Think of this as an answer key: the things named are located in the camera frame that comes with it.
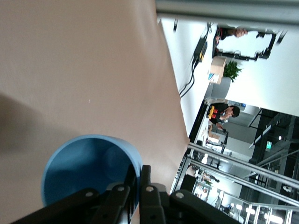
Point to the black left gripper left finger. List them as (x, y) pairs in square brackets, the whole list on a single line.
[(112, 205)]

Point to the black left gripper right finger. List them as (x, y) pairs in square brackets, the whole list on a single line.
[(154, 205)]

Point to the light blue plastic cup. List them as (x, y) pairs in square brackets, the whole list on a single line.
[(81, 168)]

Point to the dark sleeved forearm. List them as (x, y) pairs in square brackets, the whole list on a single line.
[(225, 33)]

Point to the bare person hand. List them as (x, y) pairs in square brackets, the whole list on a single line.
[(240, 32)]

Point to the yellow emergency stop box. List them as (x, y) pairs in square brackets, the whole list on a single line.
[(213, 112)]

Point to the person in black shirt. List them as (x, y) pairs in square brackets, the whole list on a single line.
[(222, 112)]

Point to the green exit sign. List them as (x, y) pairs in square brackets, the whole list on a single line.
[(269, 145)]

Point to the grey planter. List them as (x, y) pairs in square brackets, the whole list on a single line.
[(225, 85)]

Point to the brown table cloth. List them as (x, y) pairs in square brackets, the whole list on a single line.
[(81, 58)]

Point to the cardboard box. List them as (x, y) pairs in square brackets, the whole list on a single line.
[(218, 67)]

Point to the green potted plant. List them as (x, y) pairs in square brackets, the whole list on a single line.
[(232, 70)]

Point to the black power adapter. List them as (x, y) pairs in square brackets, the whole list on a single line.
[(201, 50)]

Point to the metal railing frame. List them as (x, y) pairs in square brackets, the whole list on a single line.
[(233, 161)]

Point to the black rectangular frame device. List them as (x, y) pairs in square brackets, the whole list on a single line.
[(245, 57)]

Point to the aluminium frame beam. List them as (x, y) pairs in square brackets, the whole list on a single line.
[(222, 10)]

